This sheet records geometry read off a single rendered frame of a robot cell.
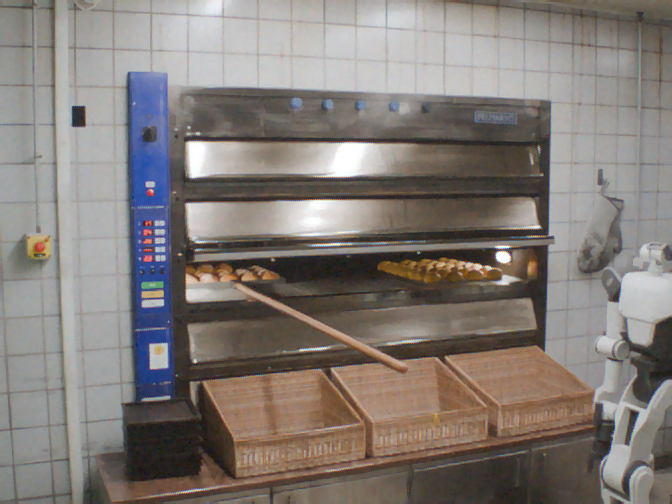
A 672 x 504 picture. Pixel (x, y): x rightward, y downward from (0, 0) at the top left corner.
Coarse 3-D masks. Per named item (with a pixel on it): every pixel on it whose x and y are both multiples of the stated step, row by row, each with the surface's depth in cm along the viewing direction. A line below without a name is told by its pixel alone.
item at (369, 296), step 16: (416, 288) 394; (432, 288) 394; (448, 288) 396; (464, 288) 399; (480, 288) 403; (496, 288) 407; (512, 288) 410; (528, 288) 414; (192, 304) 348; (208, 304) 350; (224, 304) 353; (240, 304) 355; (256, 304) 358; (288, 304) 364; (304, 304) 367; (320, 304) 370
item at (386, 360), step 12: (240, 288) 382; (264, 300) 349; (288, 312) 322; (312, 324) 298; (336, 336) 278; (348, 336) 273; (360, 348) 260; (372, 348) 255; (384, 360) 244; (396, 360) 240
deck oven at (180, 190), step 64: (192, 192) 343; (256, 192) 354; (320, 192) 365; (384, 192) 378; (448, 192) 391; (512, 192) 405; (320, 256) 378; (448, 256) 496; (512, 256) 435; (192, 320) 348
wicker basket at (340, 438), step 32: (224, 384) 352; (256, 384) 358; (288, 384) 363; (320, 384) 369; (224, 416) 350; (256, 416) 356; (288, 416) 361; (320, 416) 367; (352, 416) 340; (224, 448) 323; (256, 448) 312; (288, 448) 317; (320, 448) 341; (352, 448) 329
